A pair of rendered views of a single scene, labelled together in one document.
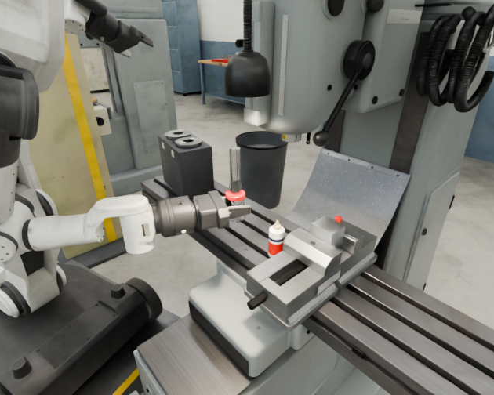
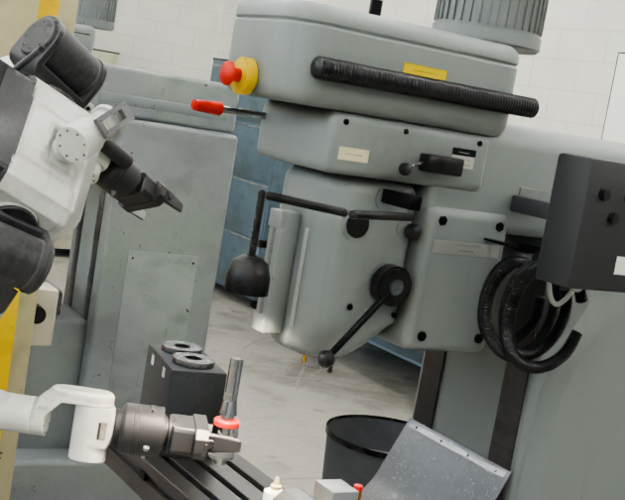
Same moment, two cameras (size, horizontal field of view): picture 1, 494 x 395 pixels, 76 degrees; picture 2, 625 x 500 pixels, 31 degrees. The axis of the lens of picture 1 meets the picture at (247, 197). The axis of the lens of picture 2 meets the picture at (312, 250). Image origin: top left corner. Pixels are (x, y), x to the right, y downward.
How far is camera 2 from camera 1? 1.32 m
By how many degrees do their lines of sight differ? 23
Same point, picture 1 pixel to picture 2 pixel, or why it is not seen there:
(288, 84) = (302, 294)
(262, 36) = (281, 242)
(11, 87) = (36, 245)
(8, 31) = (46, 196)
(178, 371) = not seen: outside the picture
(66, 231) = (12, 408)
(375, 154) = (475, 436)
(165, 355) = not seen: outside the picture
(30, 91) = (49, 251)
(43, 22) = (74, 190)
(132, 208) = (95, 398)
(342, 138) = (437, 404)
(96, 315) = not seen: outside the picture
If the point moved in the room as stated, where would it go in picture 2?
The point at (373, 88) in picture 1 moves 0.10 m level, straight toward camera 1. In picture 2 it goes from (418, 321) to (392, 326)
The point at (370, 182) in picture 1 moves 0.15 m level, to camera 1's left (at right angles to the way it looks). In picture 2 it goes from (460, 478) to (383, 461)
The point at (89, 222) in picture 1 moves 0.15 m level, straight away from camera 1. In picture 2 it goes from (42, 403) to (32, 378)
